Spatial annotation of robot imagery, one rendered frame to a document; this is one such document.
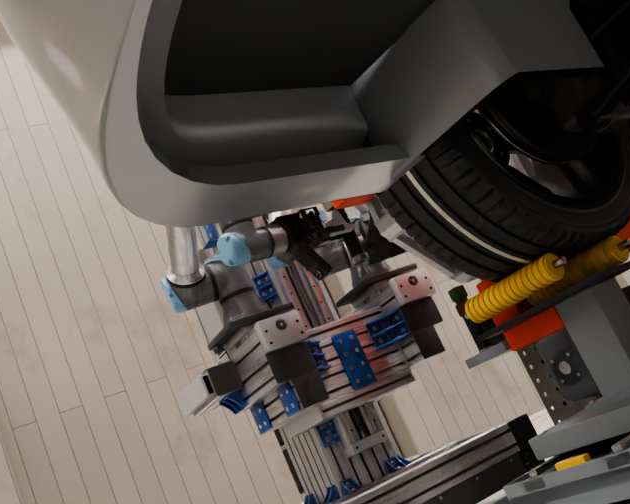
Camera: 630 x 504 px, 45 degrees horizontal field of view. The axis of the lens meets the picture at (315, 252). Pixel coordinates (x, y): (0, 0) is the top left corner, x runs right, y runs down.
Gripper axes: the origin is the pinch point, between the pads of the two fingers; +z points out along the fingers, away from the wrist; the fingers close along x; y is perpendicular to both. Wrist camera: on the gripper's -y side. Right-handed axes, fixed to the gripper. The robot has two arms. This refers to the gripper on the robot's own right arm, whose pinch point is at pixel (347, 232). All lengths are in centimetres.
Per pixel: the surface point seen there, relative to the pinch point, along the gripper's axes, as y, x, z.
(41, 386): 62, 331, 14
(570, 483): -69, -39, -12
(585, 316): -43, -41, 12
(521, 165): -1.7, -26.0, 40.1
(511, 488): -67, -25, -12
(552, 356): -48, -10, 35
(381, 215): -5.6, -22.3, -8.8
